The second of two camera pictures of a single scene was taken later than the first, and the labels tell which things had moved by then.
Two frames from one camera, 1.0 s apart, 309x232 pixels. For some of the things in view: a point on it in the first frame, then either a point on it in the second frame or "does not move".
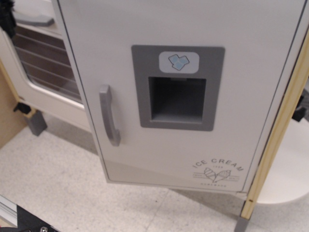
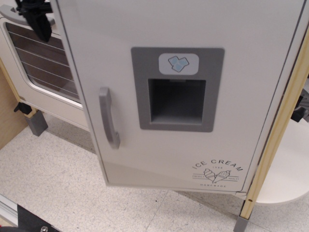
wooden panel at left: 11,122 does not move
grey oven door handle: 42,21 -> 9,10
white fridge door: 183,94 does not move
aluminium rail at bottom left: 8,210 does not move
